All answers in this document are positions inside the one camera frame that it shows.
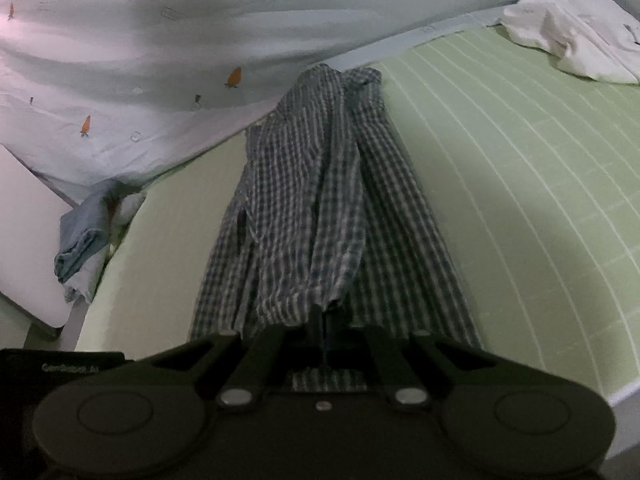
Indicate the white board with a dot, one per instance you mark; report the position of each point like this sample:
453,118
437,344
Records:
25,235

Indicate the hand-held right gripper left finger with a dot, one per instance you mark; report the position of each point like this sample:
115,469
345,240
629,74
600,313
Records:
280,347

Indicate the folded blue-grey blanket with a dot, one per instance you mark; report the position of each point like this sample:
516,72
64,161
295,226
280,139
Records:
80,240

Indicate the white garment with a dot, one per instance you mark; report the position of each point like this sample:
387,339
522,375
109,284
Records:
565,25

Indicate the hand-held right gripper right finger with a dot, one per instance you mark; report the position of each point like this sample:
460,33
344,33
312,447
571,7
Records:
360,347

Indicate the pale blue carrot-print sheet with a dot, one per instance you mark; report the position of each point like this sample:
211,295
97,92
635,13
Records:
150,60

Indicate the pale blue crumpled cloth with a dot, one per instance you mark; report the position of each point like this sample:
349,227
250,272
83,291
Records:
87,282

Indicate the blue plaid shirt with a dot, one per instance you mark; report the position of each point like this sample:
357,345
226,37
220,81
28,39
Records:
300,210

